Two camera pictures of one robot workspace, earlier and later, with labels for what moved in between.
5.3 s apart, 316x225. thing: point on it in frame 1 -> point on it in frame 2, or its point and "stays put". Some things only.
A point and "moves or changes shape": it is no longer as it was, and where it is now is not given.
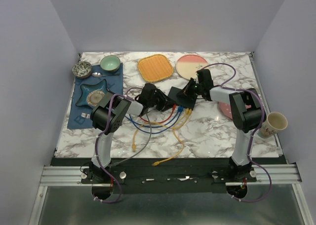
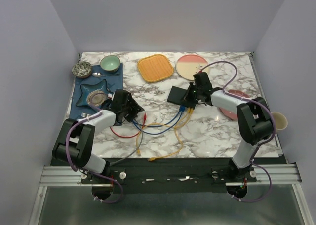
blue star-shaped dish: (85, 89) stays put
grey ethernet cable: (139, 151) moves or changes shape
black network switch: (178, 96) stays put
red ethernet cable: (174, 107) -> (144, 120)
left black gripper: (166, 106) -> (135, 107)
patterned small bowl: (82, 69) stays put
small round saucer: (94, 97) stays put
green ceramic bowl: (110, 63) stays put
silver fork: (85, 115) stays put
